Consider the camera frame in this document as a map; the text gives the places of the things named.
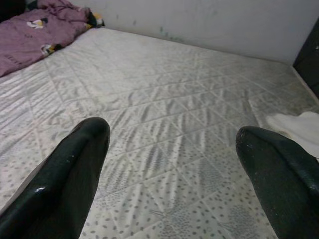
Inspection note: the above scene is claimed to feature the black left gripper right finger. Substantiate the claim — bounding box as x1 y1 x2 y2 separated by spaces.
235 125 319 239

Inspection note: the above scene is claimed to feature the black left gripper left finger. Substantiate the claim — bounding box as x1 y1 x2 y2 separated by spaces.
0 117 111 239

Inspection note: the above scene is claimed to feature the white pillow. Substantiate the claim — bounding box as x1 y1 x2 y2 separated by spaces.
266 111 319 160

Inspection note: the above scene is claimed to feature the dark tufted headboard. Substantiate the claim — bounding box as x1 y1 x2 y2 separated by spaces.
293 17 319 99

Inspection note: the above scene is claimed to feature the white quilted mattress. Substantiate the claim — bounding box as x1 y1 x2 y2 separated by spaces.
0 26 319 239

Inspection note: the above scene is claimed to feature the purple cartoon print blanket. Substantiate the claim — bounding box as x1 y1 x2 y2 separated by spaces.
0 0 105 78

